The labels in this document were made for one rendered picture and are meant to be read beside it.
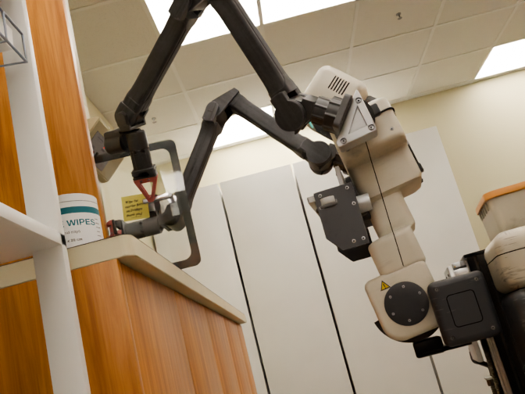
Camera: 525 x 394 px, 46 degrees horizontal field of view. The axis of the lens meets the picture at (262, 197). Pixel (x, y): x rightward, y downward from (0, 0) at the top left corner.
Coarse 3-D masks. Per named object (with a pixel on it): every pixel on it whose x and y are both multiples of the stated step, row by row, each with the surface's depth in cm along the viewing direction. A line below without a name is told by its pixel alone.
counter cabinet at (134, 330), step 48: (96, 288) 105; (144, 288) 120; (0, 336) 104; (96, 336) 103; (144, 336) 111; (192, 336) 160; (240, 336) 284; (0, 384) 102; (48, 384) 101; (96, 384) 101; (144, 384) 103; (192, 384) 143; (240, 384) 236
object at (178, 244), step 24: (168, 144) 188; (96, 168) 185; (120, 168) 185; (168, 168) 186; (120, 192) 183; (120, 216) 181; (168, 216) 182; (144, 240) 180; (168, 240) 180; (192, 240) 180; (192, 264) 178
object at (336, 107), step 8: (320, 96) 149; (336, 96) 148; (344, 96) 143; (320, 104) 147; (328, 104) 146; (336, 104) 145; (344, 104) 143; (312, 112) 148; (320, 112) 147; (328, 112) 146; (336, 112) 145; (344, 112) 143; (312, 120) 149; (320, 120) 148; (328, 120) 146; (336, 120) 143; (344, 120) 145; (328, 128) 147; (336, 128) 144
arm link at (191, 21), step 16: (176, 0) 150; (176, 16) 152; (192, 16) 156; (176, 32) 157; (160, 48) 160; (176, 48) 160; (144, 64) 164; (160, 64) 162; (144, 80) 165; (160, 80) 166; (128, 96) 168; (144, 96) 167; (128, 112) 169; (144, 112) 174
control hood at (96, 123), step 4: (96, 116) 189; (88, 120) 188; (92, 120) 188; (96, 120) 188; (100, 120) 190; (88, 124) 188; (92, 124) 188; (96, 124) 189; (100, 124) 191; (104, 124) 193; (88, 128) 188; (92, 128) 188; (96, 128) 190; (100, 128) 192; (104, 128) 194; (108, 128) 197; (92, 132) 189; (100, 132) 193; (104, 132) 196; (92, 136) 190
